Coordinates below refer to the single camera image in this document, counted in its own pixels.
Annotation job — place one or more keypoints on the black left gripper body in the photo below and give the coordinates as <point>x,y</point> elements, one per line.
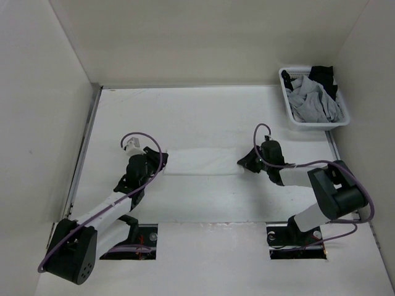
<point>145,179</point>

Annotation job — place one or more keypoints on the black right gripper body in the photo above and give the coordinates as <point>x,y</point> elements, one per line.
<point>261,154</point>

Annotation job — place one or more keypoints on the white tank top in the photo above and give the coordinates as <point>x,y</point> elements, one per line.
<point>203,162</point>

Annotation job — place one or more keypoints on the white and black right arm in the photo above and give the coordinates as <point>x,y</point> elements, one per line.
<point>335,189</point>

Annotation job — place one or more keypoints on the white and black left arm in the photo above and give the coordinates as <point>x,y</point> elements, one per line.
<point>108,228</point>

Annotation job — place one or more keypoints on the grey tank top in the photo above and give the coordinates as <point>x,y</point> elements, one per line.
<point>310,103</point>

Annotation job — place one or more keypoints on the black tank top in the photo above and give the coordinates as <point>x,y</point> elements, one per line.
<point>324,76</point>

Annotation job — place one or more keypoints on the white perforated plastic basket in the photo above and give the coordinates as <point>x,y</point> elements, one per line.
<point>287,75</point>

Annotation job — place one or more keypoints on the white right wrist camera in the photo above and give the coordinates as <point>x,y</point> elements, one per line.
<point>267,137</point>

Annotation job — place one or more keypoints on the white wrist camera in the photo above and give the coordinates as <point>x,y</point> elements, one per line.
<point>132,147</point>
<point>267,137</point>

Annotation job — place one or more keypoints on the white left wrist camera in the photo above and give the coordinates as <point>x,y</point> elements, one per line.
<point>132,147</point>

